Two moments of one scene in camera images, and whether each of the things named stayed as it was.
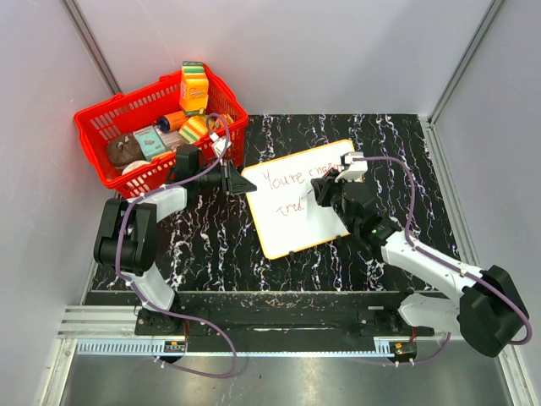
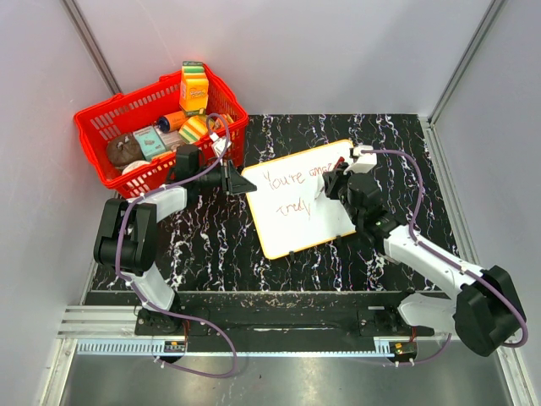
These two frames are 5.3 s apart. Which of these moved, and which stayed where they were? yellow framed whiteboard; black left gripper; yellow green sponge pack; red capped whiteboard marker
Moved: red capped whiteboard marker
Stayed: yellow green sponge pack; black left gripper; yellow framed whiteboard
